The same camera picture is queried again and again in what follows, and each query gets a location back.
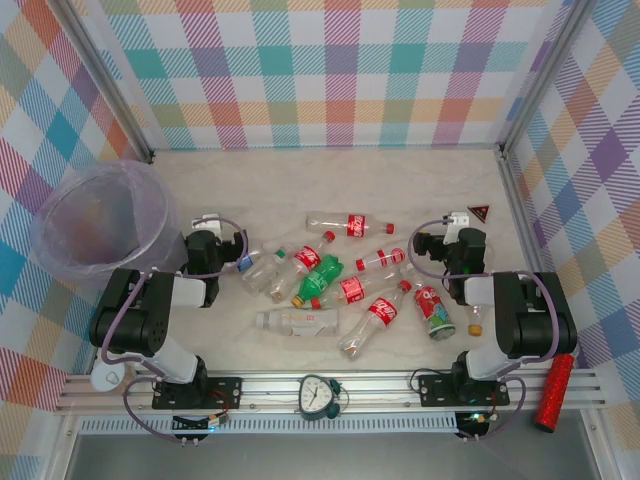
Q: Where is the clear bottle blue cap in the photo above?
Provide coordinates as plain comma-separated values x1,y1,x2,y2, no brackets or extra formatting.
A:
235,239,281,274

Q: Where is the small cola bottle red cap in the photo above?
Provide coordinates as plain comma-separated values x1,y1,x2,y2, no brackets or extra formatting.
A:
355,245,408,274

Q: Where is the clear bottle orange cap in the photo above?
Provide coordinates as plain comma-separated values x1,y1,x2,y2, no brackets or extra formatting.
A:
464,298,489,337

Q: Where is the clear cola bottle red cap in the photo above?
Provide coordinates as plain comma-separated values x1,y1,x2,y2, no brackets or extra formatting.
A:
269,229,337,305
309,263,417,311
337,279,415,362
304,211,396,240

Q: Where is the green bottle yellow cap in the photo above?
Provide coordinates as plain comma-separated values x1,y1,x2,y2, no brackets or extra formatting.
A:
291,253,346,310

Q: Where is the large clear bottle white label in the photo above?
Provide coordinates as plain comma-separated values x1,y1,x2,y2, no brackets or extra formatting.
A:
254,306,341,340

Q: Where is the translucent bin with purple liner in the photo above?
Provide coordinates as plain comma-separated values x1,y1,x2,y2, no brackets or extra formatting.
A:
29,159,182,281

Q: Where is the clear bottle green cap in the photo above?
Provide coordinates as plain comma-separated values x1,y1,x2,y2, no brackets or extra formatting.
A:
238,246,295,295

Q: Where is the teal alarm clock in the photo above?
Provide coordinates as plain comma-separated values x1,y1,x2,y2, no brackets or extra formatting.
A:
297,374,351,421

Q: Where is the white round lid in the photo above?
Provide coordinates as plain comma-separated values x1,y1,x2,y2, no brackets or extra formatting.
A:
90,362,126,394

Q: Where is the red glitter cylinder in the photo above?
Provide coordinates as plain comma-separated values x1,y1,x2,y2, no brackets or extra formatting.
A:
533,353,576,434

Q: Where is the small black connector board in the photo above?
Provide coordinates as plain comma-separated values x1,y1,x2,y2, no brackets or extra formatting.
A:
171,412,232,435
454,410,496,440

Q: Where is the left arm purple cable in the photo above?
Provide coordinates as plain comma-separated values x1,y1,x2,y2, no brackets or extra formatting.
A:
99,217,250,445

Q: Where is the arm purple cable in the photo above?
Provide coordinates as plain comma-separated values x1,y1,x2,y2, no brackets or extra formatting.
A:
99,217,250,445
407,215,559,445

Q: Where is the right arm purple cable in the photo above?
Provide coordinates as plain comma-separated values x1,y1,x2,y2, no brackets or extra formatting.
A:
407,215,559,445

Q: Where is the aluminium side rail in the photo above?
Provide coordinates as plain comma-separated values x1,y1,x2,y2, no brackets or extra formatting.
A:
494,144,546,286

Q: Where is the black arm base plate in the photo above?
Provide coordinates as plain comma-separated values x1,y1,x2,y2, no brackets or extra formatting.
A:
417,373,512,409
151,376,243,412

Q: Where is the aluminium mounting rail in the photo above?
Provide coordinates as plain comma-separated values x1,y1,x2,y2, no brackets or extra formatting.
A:
54,369,601,416

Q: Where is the slotted grey cable duct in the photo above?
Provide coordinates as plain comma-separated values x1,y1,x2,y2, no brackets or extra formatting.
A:
78,417,460,436

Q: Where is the aluminium frame post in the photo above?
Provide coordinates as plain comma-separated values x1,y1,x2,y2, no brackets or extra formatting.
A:
497,0,596,156
57,0,156,162

